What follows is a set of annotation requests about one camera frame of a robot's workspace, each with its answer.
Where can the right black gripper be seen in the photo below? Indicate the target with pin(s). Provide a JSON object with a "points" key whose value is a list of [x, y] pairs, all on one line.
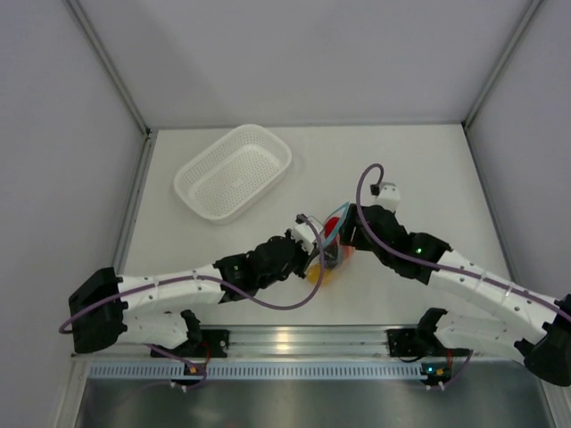
{"points": [[348, 231]]}

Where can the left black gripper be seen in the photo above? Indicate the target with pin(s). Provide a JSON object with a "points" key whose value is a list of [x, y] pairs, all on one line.
{"points": [[305, 257]]}

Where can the orange fake food piece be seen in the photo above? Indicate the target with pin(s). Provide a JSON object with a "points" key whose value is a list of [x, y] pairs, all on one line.
{"points": [[313, 274]]}

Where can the red fake tomato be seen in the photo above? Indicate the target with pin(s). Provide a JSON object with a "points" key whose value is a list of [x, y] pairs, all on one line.
{"points": [[331, 229]]}

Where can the clear zip top bag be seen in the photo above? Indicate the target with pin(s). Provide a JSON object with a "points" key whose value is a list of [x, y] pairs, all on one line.
{"points": [[342, 213]]}

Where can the dark fake food piece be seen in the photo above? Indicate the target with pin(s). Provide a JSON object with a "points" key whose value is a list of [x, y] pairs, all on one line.
{"points": [[334, 256]]}

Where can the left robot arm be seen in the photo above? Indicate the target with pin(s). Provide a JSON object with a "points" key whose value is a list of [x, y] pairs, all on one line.
{"points": [[109, 309]]}

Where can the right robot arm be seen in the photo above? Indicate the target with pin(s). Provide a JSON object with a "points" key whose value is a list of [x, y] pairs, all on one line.
{"points": [[528, 327]]}

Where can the white perforated plastic basket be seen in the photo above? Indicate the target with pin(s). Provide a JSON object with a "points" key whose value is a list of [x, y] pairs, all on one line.
{"points": [[231, 175]]}

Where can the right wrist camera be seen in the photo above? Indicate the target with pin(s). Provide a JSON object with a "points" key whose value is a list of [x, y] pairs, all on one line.
{"points": [[386, 195]]}

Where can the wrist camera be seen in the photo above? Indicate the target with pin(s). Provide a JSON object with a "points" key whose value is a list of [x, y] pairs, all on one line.
{"points": [[386, 195], [305, 231]]}

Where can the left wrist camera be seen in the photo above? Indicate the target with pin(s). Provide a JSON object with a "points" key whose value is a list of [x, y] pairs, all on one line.
{"points": [[305, 231]]}

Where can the aluminium mounting rail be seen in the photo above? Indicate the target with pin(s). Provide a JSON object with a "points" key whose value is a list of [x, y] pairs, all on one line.
{"points": [[308, 341]]}

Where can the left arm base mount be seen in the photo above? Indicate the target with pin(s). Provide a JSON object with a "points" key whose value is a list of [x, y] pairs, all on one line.
{"points": [[213, 344]]}

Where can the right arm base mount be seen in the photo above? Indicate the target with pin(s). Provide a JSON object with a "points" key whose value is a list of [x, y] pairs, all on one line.
{"points": [[413, 343]]}

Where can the slotted cable duct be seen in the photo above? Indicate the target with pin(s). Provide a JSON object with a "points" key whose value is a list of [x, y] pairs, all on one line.
{"points": [[266, 371]]}

